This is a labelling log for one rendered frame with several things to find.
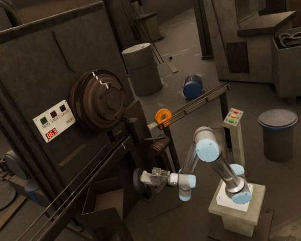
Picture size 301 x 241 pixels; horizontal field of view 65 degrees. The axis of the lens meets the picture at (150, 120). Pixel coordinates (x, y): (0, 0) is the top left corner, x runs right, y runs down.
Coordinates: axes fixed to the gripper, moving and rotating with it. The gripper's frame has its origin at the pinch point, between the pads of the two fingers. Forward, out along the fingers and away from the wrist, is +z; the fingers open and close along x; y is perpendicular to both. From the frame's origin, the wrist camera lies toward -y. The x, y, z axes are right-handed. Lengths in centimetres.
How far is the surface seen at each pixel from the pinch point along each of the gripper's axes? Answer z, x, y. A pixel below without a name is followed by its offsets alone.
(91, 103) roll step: 37, -29, 37
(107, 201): 21.5, 5.7, -18.2
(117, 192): 16.2, -0.8, -16.3
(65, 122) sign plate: 56, -22, 25
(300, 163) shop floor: -135, -76, -39
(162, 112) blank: -7, -78, 6
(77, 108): 46, -25, 35
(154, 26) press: 108, -848, -50
